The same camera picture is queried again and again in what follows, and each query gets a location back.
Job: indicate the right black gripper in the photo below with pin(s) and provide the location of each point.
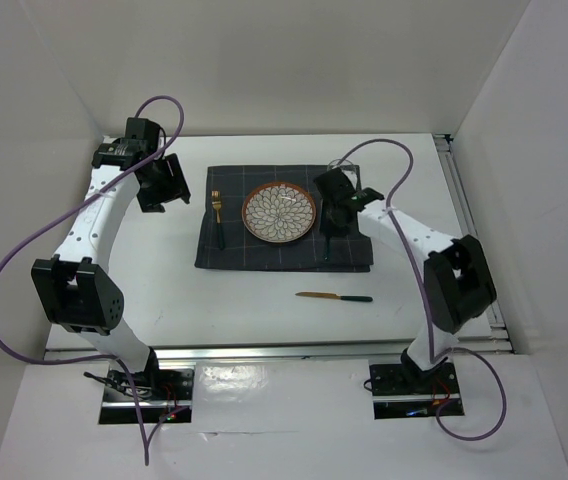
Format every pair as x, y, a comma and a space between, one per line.
329, 230

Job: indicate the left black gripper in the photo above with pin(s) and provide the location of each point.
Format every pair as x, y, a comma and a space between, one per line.
175, 187

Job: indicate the clear drinking glass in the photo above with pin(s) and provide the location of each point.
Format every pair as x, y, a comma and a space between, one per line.
348, 168

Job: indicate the gold fork green handle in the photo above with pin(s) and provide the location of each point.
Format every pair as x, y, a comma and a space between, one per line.
217, 207

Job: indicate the floral patterned plate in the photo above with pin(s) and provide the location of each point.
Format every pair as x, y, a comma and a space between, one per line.
279, 212

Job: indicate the dark grey checked cloth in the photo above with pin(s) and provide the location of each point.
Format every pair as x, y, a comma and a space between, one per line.
244, 252

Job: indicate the gold knife green handle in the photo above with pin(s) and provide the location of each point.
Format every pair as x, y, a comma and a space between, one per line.
333, 296

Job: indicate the gold spoon green handle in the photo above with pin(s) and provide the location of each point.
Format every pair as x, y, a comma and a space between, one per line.
328, 248

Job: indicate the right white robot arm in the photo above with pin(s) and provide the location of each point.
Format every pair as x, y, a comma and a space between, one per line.
453, 277

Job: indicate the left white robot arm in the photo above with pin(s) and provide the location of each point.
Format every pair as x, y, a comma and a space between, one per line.
73, 285

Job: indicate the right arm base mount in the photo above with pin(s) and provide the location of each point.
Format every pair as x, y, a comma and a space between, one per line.
396, 396

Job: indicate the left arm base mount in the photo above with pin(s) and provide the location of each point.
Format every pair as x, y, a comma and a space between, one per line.
169, 399

